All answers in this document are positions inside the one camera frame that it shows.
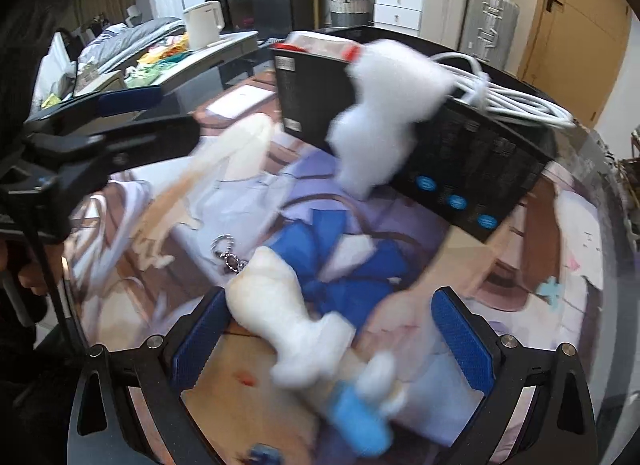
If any grey side table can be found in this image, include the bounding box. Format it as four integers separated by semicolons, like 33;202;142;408
112;31;259;96

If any bed with striped bedding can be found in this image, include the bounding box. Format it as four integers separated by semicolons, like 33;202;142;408
75;18;183;76

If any woven basket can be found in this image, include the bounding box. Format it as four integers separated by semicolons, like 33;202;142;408
327;0;371;28

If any white blue plush toy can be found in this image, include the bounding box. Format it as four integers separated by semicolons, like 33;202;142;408
225;245;406;456

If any white dressing table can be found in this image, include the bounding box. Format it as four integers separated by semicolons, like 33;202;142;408
300;0;426;36

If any silver suitcase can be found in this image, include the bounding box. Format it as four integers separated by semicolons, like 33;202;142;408
460;0;521;71

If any printed table mat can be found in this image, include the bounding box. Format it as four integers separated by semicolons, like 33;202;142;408
65;70;608;465

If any white red-marked packet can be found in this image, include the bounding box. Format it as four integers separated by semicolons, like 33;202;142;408
287;30;361;63

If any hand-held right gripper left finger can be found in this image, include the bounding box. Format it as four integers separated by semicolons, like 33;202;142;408
66;287;233;465

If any pile of colourful clothes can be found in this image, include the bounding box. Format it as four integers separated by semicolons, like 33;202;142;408
125;35;193;81

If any person's left hand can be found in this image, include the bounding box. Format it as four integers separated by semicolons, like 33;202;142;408
0;240;61;296

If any wooden door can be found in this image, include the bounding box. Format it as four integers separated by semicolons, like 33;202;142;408
517;0;633;128

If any white cable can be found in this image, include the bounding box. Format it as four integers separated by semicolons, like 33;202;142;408
432;52;576;131

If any white foam piece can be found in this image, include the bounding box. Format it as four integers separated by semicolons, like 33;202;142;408
325;38;453;196

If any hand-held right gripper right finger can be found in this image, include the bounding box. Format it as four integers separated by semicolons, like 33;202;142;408
431;286;598;465

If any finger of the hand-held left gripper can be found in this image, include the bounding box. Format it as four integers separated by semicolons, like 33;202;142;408
30;85;163;135
62;112;202;182

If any black cardboard box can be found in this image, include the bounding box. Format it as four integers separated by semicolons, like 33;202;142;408
270;25;558;243

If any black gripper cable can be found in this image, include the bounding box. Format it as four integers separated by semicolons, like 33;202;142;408
20;215;98;356

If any white electric kettle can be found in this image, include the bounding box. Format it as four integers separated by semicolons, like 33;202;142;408
182;1;224;50

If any metal keychain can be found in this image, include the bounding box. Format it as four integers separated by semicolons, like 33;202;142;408
210;235;251;273

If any white suitcase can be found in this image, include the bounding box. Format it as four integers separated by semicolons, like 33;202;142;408
420;0;473;53

